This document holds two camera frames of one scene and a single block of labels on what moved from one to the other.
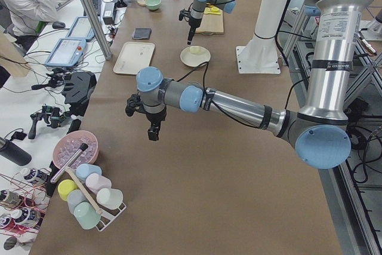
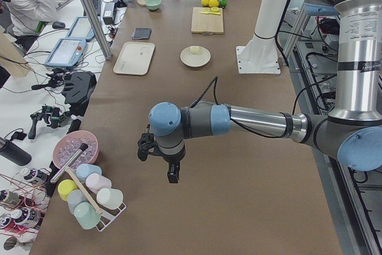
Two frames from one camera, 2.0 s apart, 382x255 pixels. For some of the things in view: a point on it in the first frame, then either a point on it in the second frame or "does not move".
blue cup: x=83 y=170 does not move
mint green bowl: x=153 y=3 does not move
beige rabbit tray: x=132 y=56 does not move
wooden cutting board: x=211 y=24 does not move
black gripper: x=134 y=104 to x=147 y=144
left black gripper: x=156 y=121 to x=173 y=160
